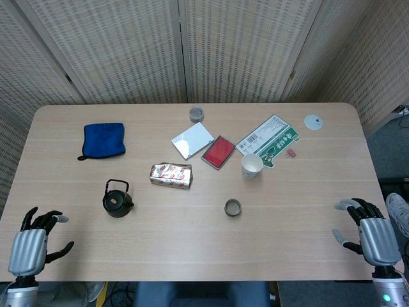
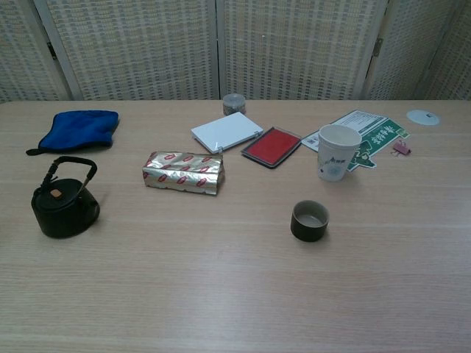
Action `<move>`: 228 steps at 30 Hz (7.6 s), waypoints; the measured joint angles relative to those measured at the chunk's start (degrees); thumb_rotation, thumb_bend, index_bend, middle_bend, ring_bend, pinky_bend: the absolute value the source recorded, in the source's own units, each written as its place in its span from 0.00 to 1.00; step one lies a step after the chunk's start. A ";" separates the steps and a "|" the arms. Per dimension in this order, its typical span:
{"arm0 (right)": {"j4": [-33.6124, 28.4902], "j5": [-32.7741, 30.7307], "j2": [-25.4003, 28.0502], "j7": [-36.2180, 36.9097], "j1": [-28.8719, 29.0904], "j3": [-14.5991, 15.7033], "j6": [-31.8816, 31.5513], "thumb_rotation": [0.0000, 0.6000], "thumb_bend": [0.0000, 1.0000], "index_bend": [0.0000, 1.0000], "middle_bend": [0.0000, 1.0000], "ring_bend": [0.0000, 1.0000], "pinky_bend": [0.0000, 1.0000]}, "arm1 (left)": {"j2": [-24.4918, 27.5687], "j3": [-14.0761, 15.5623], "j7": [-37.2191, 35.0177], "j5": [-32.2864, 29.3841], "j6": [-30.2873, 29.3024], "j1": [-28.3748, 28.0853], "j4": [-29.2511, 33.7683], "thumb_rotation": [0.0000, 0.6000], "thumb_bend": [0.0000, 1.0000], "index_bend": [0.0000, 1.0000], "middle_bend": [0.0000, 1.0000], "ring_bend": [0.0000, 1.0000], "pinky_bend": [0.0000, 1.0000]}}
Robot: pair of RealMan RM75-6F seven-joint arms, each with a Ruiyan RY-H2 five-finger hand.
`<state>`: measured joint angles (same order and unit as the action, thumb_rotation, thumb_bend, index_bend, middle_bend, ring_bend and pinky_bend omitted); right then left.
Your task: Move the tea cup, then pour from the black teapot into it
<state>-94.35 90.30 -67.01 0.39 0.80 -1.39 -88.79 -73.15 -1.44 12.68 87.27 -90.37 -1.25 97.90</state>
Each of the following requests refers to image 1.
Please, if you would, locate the blue cloth pouch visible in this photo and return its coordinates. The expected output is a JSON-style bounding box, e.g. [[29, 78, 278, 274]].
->
[[77, 122, 127, 161]]

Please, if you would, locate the blue seat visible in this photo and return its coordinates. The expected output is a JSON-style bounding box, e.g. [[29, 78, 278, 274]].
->
[[132, 281, 272, 307]]

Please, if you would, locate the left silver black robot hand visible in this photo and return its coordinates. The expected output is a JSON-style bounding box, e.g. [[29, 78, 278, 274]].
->
[[8, 207, 75, 278]]

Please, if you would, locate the white paper cup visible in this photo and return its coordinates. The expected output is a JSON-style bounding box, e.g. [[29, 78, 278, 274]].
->
[[241, 153, 265, 180]]

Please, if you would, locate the green white flattened carton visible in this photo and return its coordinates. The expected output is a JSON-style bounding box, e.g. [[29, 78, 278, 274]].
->
[[235, 114, 302, 169]]

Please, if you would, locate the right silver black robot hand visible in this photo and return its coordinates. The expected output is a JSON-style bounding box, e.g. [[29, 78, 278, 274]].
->
[[332, 198, 402, 268]]

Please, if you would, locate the white round disc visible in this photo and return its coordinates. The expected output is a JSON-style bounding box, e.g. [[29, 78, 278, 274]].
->
[[304, 114, 324, 130]]

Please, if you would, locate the small round metal tin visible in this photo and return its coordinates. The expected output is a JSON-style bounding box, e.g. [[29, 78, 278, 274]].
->
[[223, 198, 243, 219]]

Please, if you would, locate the white flat plastic case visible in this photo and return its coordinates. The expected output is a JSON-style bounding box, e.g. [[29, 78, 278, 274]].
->
[[170, 121, 215, 161]]

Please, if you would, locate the red ink pad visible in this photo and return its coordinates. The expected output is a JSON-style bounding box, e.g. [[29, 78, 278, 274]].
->
[[201, 135, 236, 171]]

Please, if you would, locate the red patterned foil packet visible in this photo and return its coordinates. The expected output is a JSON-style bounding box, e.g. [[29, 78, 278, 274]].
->
[[148, 162, 193, 191]]

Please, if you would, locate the small clear round jar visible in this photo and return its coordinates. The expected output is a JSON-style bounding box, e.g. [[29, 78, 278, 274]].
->
[[189, 106, 206, 123]]

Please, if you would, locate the black teapot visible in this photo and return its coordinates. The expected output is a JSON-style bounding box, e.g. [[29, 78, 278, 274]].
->
[[102, 178, 135, 219]]

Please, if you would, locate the grey sneaker under table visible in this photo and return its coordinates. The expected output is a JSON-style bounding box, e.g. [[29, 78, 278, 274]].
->
[[76, 281, 106, 303]]

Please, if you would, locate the woven folding screen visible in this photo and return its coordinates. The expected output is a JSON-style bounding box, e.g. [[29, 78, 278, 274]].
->
[[0, 0, 409, 221]]

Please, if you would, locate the white sneaker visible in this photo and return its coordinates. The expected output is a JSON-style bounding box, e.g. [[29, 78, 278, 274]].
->
[[385, 192, 409, 239]]

